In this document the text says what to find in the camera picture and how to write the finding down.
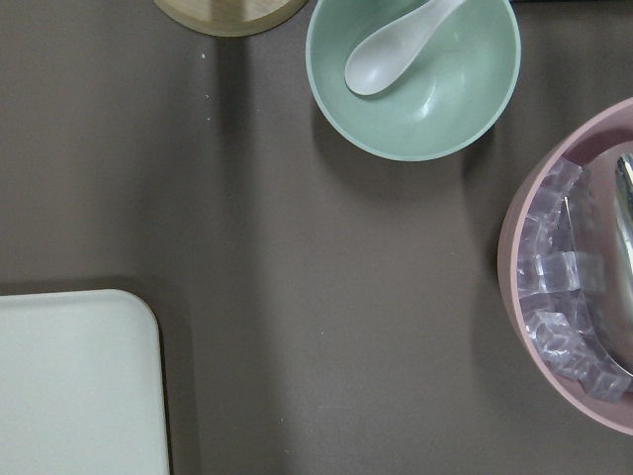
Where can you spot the cream rabbit tray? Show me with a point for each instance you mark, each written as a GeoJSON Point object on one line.
{"type": "Point", "coordinates": [81, 385]}

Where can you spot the white ceramic spoon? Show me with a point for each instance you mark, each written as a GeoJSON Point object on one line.
{"type": "Point", "coordinates": [385, 55]}

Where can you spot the green bowl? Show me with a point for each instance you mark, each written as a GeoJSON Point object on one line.
{"type": "Point", "coordinates": [452, 94]}

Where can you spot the pink bowl with ice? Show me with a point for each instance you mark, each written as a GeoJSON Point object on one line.
{"type": "Point", "coordinates": [559, 253]}

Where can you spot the wooden mug tree stand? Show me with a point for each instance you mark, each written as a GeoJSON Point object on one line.
{"type": "Point", "coordinates": [230, 18]}

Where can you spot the metal scoop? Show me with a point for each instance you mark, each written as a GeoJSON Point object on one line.
{"type": "Point", "coordinates": [624, 208]}

